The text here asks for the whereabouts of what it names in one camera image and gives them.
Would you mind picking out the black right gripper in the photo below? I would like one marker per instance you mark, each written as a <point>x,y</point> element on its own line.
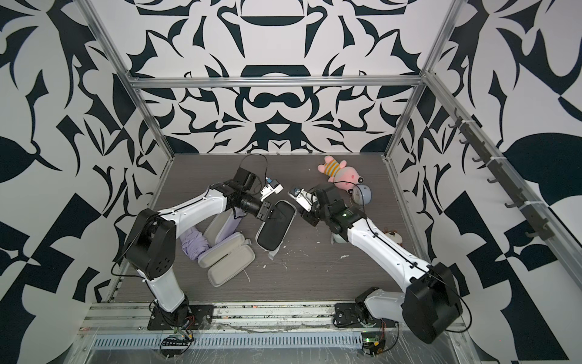
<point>311,218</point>

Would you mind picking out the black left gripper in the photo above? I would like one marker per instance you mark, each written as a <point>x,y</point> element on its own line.
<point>267,212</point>

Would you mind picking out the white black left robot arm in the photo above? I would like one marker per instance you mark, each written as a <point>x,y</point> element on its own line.
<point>151,244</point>

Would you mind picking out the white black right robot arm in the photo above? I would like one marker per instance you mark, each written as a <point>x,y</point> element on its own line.
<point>429,301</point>

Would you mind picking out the lavender open umbrella case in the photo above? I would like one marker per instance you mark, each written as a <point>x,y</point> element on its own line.
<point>231,265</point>

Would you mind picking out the lavender folded umbrella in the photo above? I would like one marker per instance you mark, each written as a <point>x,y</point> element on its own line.
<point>194,243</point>

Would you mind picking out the pink plush pig toy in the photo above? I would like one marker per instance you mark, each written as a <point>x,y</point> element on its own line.
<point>340,174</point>

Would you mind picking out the blue round alarm clock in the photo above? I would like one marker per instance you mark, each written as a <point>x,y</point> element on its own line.
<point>362,195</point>

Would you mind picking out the brown white plush dog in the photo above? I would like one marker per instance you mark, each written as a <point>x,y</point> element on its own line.
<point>394,236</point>

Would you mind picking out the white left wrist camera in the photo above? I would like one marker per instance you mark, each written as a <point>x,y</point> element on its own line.
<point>272,186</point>

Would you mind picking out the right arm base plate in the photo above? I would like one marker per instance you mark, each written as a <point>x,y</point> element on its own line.
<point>352,315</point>

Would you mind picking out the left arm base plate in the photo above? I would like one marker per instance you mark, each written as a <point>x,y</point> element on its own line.
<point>195,317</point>

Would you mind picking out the white perforated cable tray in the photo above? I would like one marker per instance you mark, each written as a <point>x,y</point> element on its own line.
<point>349,340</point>

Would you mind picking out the black wall hook rail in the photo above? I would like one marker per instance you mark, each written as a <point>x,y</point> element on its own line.
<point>505,175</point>

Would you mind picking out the aluminium cage frame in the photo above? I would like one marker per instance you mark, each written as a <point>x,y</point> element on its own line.
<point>563,245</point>

